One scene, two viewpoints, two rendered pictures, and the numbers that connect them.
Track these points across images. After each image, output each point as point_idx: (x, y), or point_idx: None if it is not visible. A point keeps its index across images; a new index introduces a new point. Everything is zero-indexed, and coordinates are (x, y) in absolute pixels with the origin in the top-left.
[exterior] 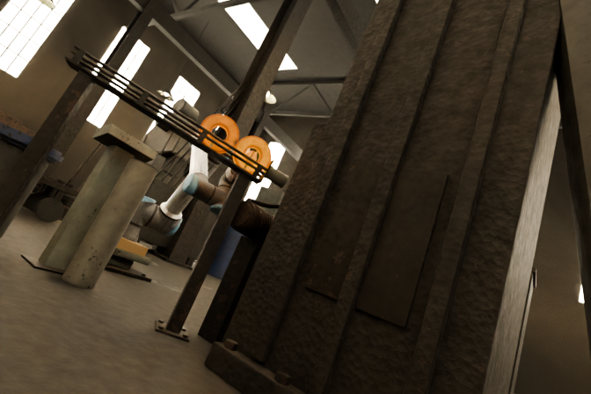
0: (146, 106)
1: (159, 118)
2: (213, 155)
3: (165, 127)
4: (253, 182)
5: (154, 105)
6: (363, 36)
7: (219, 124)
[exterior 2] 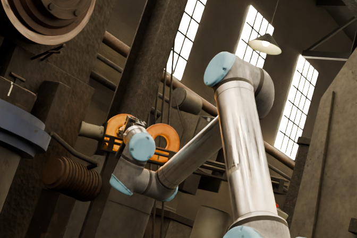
0: (224, 172)
1: (200, 175)
2: (150, 162)
3: (200, 173)
4: (104, 150)
5: (211, 170)
6: (116, 0)
7: (164, 137)
